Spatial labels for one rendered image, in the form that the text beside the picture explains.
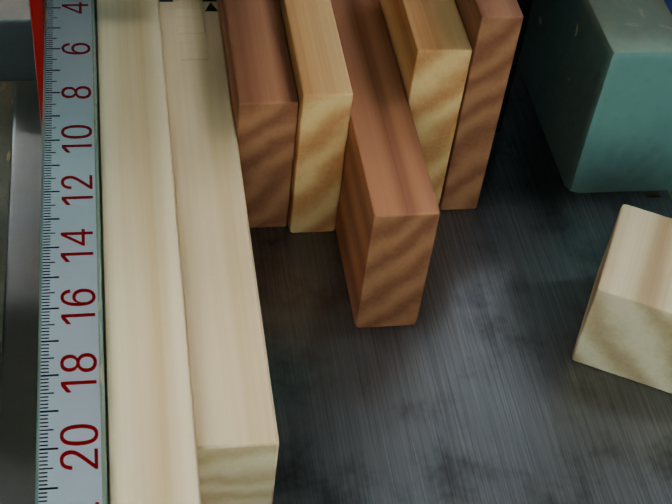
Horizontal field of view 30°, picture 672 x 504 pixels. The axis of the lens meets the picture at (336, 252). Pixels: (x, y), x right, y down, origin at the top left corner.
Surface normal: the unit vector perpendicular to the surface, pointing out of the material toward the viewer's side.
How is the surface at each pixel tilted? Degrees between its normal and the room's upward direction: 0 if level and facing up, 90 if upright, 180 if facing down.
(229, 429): 0
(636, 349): 90
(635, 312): 90
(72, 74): 0
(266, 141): 90
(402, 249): 90
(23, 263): 0
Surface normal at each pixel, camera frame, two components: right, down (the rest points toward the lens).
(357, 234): -0.98, 0.04
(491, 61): 0.15, 0.73
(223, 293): 0.10, -0.69
